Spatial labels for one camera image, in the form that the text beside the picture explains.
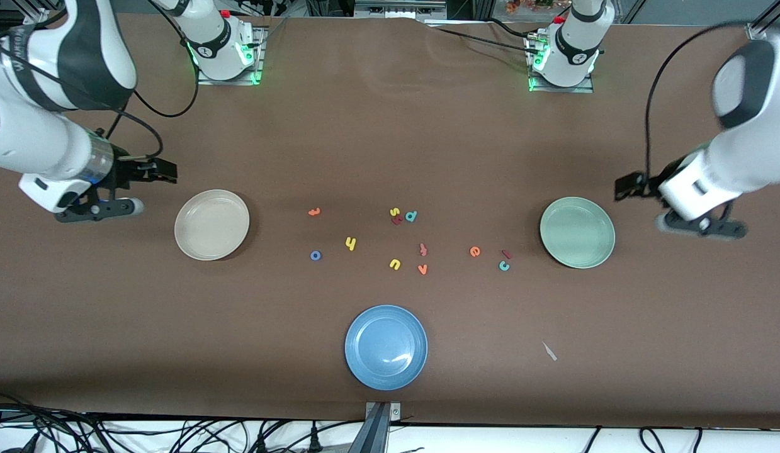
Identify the green round plate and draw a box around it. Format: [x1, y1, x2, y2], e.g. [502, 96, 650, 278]
[540, 196, 616, 269]

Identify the beige round plate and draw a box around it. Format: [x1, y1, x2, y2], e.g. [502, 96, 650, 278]
[174, 189, 251, 261]

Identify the brown table cover sheet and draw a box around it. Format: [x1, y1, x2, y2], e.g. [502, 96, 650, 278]
[0, 9, 780, 430]

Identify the blue round plate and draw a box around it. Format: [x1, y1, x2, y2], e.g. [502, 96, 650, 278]
[344, 305, 429, 391]

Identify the grey metal box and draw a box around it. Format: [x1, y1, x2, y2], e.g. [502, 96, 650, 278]
[355, 0, 448, 19]

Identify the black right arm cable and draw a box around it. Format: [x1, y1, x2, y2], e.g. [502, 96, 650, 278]
[103, 0, 201, 161]

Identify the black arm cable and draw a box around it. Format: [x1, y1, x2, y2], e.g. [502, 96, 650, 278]
[643, 21, 752, 177]
[103, 0, 201, 161]

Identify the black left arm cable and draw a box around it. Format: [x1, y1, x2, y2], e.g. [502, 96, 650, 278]
[643, 21, 752, 177]

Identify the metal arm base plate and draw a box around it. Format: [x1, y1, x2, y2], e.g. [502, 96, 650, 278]
[527, 31, 596, 94]
[196, 25, 266, 86]

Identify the aluminium frame profile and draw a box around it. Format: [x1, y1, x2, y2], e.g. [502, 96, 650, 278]
[745, 0, 780, 43]

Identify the black table cable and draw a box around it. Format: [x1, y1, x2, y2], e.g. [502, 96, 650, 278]
[481, 18, 541, 40]
[427, 25, 536, 55]

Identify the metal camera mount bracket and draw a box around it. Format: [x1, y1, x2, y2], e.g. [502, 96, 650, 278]
[347, 401, 402, 453]

